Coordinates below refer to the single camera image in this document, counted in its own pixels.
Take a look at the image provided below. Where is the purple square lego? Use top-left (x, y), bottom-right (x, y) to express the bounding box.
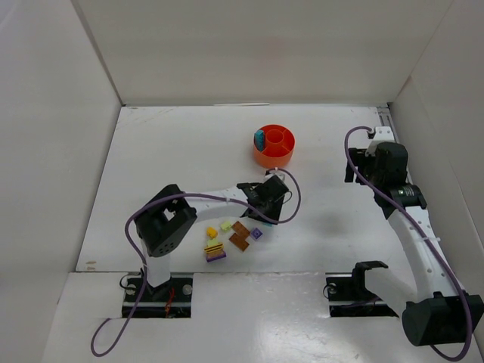
top-left (250, 228), bottom-right (263, 240)

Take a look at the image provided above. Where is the light green small lego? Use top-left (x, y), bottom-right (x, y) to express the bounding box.
top-left (220, 221), bottom-right (232, 232)

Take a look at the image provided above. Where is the yellow lego brick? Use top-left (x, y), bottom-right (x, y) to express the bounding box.
top-left (206, 227), bottom-right (219, 239)

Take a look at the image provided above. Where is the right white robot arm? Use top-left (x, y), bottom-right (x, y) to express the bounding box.
top-left (345, 141), bottom-right (483, 349)

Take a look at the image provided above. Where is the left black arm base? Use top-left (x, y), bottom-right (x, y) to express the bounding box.
top-left (119, 274), bottom-right (194, 319)

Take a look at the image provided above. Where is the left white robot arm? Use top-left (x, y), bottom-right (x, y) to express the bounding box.
top-left (125, 175), bottom-right (290, 301)

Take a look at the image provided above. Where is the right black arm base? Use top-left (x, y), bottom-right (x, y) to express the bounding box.
top-left (323, 261), bottom-right (398, 318)

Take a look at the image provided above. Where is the brown lego plate upper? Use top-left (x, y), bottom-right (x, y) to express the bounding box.
top-left (231, 221), bottom-right (250, 239)

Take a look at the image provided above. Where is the brown lego plate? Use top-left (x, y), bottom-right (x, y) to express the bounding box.
top-left (231, 221), bottom-right (250, 239)
top-left (229, 233), bottom-right (250, 252)

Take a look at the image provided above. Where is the brown lego plate lower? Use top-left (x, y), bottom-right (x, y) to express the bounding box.
top-left (229, 233), bottom-right (250, 252)

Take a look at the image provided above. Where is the orange round divided container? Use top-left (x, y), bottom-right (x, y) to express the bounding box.
top-left (253, 124), bottom-right (296, 169)

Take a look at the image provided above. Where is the striped stacked lego figure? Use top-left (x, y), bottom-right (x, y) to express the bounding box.
top-left (203, 238), bottom-right (226, 263)

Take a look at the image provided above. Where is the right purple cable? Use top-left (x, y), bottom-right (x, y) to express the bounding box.
top-left (343, 126), bottom-right (476, 360)

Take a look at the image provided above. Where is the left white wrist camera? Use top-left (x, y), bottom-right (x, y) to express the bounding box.
top-left (263, 168), bottom-right (286, 182)

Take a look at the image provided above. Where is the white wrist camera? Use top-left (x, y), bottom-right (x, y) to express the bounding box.
top-left (263, 168), bottom-right (286, 182)
top-left (367, 126), bottom-right (395, 154)

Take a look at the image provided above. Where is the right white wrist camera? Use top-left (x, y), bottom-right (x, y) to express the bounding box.
top-left (367, 126), bottom-right (395, 154)

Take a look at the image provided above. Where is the aluminium rail right side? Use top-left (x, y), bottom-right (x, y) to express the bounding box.
top-left (377, 107), bottom-right (398, 141)

